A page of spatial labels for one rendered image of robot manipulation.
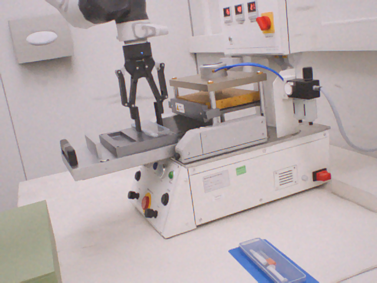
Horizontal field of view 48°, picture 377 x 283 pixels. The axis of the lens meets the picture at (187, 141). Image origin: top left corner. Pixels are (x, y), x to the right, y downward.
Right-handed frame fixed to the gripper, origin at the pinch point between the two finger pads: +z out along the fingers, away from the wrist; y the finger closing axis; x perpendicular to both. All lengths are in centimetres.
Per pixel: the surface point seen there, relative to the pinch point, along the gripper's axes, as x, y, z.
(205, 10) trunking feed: -119, -79, -32
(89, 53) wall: -152, -14, -18
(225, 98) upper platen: 9.7, -19.3, -2.7
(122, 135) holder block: -6.5, 6.3, 4.7
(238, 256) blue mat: 34.5, -5.5, 28.3
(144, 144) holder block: 9.8, 4.9, 4.6
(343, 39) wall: -3, -72, -12
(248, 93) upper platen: 9.4, -26.9, -2.7
